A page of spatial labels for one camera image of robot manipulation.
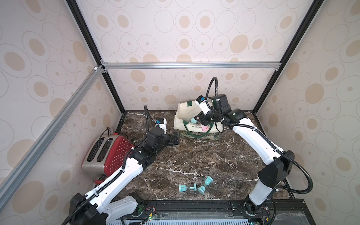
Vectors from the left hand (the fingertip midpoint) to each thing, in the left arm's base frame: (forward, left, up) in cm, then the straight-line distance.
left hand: (178, 131), depth 75 cm
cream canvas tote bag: (+26, -4, -11) cm, 29 cm away
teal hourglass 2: (-18, -18, -23) cm, 34 cm away
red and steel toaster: (-10, +39, -9) cm, 41 cm away
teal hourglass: (-21, -7, -25) cm, 33 cm away
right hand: (+12, -15, +2) cm, 19 cm away
